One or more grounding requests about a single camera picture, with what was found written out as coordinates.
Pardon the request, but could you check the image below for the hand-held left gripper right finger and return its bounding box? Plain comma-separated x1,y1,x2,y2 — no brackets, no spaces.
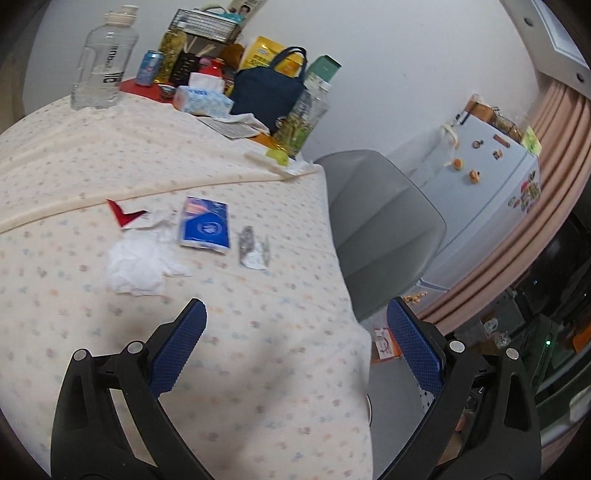
386,296,542,480

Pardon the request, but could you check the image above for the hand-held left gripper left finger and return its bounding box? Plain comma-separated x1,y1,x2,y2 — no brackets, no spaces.
50,298,218,480

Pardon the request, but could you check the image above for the white tissue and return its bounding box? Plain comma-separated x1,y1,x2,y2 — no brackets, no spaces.
105,210,191,297

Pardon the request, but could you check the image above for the small silver white wrapper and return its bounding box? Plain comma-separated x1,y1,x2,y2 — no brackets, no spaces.
237,225,272,271

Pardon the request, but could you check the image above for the blue tissue packet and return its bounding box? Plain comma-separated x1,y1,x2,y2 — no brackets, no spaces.
179,196,230,256

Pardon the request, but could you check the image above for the red wrapper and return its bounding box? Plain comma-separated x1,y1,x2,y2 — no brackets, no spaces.
105,198,153,230

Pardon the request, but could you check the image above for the orange white box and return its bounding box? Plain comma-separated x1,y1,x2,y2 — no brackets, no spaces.
373,325,402,361

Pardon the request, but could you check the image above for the grey chair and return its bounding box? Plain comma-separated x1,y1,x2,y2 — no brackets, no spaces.
314,150,448,321

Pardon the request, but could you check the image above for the white fridge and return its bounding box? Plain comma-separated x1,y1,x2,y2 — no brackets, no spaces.
385,95,541,294

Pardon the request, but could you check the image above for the cluster of fridge stickers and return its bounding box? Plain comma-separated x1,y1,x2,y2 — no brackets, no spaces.
508,171,541,213

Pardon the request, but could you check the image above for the clear plastic bag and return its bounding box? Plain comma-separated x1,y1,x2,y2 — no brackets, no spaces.
388,124,460,185

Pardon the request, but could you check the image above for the white paper scrap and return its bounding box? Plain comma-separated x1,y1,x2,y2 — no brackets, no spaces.
286,157,319,176

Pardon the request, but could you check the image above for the pink curtain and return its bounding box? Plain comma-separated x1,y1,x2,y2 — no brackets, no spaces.
418,78,591,333

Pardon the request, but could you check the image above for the printed paper sheet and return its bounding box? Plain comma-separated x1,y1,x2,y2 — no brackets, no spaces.
198,113,269,139

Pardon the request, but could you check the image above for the light green box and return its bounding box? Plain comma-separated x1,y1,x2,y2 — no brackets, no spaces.
522,126,543,155

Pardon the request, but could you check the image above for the wooden basket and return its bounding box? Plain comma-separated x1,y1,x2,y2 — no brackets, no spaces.
464,95,495,123

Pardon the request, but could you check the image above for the blue tissue box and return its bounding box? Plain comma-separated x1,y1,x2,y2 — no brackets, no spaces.
173,71,234,118

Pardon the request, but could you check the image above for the yellow tea bottle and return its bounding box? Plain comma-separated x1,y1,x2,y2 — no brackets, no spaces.
157,23,185,86
270,80,332,160

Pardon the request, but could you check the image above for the red tray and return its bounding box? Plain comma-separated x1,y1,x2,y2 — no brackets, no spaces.
119,78,178,104

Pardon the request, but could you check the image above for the navy lunch bag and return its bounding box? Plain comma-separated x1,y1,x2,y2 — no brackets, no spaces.
228,46,309,131

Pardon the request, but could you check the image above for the blue drink can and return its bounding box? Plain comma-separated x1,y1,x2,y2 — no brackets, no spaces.
135,50,164,88

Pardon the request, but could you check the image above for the black chopstick holder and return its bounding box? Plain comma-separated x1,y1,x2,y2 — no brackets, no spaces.
170,44,208,86

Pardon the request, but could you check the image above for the large clear water jug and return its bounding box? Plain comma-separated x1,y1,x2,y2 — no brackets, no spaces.
70,4,140,110

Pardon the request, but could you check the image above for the green carton box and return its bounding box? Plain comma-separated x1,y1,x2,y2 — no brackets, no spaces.
304,54,342,93

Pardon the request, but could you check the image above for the yellow snack packet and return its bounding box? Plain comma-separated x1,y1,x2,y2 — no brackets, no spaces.
242,36,296,77

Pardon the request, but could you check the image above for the white printed tote bag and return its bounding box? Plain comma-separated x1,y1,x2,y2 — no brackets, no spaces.
228,0,266,19

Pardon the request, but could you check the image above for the wire storage basket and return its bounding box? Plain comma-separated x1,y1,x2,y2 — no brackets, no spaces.
489,108,525,139

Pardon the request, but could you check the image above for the black wire basket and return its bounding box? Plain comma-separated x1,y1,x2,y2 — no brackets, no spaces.
168,8,241,43

